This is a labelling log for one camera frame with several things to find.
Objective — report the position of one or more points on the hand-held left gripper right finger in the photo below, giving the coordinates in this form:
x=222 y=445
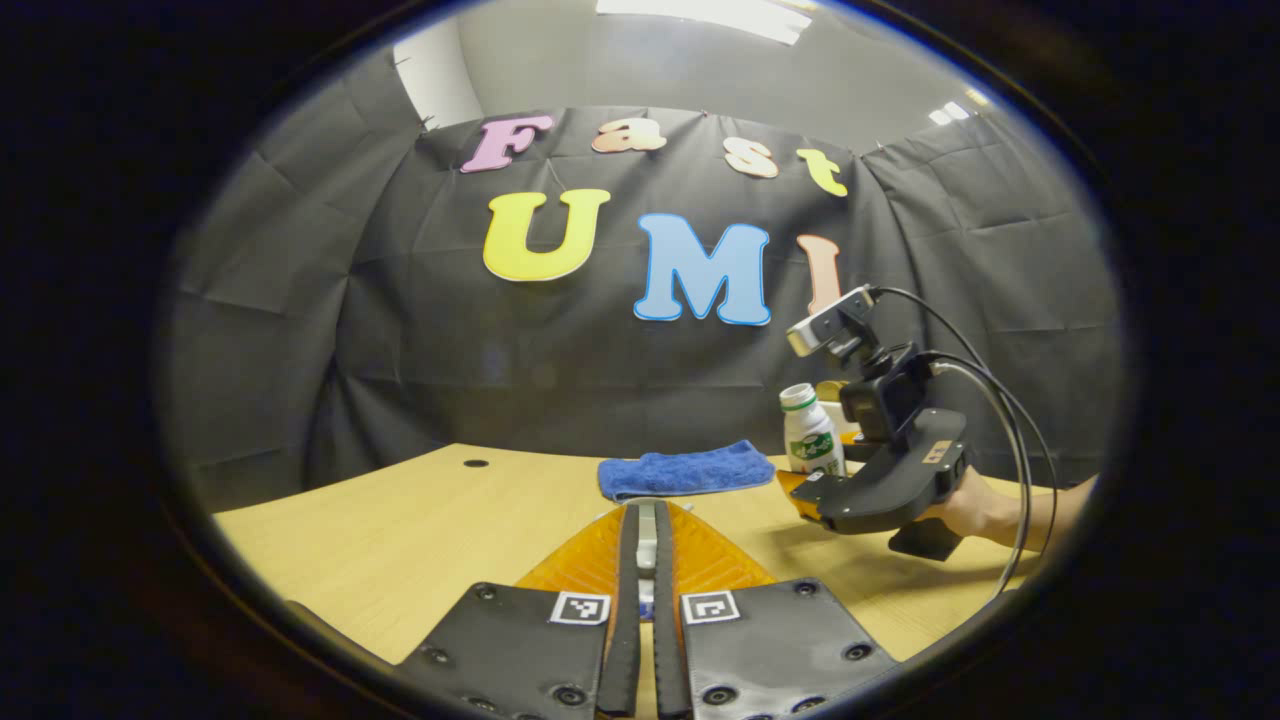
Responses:
x=665 y=640

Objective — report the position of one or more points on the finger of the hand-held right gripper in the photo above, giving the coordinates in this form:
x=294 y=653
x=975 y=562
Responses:
x=800 y=492

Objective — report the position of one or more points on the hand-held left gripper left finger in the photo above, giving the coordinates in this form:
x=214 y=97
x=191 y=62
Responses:
x=628 y=620

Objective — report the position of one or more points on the white water bottle green label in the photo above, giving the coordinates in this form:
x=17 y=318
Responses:
x=810 y=440

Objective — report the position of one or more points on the white toaster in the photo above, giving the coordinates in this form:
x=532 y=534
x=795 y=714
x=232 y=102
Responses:
x=832 y=415

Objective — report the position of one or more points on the brown bread slice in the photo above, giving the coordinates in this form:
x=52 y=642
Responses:
x=830 y=390

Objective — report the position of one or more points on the blue towel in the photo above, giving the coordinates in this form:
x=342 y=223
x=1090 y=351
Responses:
x=680 y=470

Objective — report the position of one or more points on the black backdrop cloth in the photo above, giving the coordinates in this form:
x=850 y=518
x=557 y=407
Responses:
x=600 y=370

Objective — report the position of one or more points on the small ceiling light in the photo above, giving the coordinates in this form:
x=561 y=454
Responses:
x=948 y=111

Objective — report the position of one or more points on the ceiling light panel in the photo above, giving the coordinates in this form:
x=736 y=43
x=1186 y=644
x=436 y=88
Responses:
x=700 y=15

